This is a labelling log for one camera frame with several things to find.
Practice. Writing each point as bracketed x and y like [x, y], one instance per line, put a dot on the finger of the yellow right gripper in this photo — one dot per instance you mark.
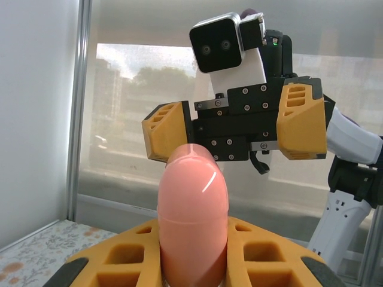
[167, 131]
[302, 125]

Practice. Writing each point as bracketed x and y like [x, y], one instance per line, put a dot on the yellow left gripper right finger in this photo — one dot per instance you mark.
[263, 257]

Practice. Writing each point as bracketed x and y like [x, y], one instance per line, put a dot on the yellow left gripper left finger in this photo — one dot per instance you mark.
[119, 257]

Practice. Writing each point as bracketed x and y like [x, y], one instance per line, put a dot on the pink earbud charging case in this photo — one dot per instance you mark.
[191, 209]

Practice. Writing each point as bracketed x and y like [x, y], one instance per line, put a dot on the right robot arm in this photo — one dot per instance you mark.
[353, 137]

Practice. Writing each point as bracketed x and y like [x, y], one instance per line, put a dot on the aluminium frame post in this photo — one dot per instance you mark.
[79, 119]

